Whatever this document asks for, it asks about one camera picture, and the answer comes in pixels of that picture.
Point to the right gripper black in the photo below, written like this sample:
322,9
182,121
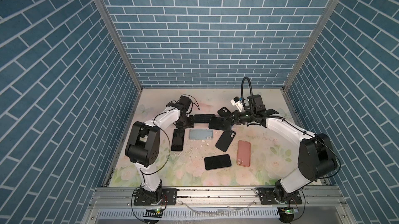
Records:
236,117

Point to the black phone case upper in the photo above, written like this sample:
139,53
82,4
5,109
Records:
224,112

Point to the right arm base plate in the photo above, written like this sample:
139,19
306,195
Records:
273,195

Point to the black phone case middle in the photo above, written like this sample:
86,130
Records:
225,140

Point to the right controller board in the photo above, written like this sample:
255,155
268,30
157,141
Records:
286,214

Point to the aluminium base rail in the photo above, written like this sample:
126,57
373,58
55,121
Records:
218,205

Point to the controller board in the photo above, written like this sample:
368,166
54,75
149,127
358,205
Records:
286,214
153,213

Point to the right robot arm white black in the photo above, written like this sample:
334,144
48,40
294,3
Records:
316,157

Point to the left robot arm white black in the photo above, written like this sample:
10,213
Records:
143,142

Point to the black phone lower centre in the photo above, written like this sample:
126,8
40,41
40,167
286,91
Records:
217,162

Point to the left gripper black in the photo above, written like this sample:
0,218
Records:
190,123

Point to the blue phone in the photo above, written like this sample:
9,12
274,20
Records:
220,124

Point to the black phone case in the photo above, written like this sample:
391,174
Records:
224,112
225,140

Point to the black phone upper centre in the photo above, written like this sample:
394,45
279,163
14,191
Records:
203,118

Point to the light blue phone case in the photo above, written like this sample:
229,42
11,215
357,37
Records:
200,134

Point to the black phone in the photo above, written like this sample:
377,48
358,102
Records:
178,140
217,162
203,118

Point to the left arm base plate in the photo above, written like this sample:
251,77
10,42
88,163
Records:
142,197

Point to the black phone left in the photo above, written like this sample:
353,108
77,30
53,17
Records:
178,140

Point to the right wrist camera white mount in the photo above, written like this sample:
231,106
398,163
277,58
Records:
239,103

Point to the left controller board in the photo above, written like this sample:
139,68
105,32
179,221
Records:
153,213

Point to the pink phone case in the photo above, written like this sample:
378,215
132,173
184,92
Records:
243,153

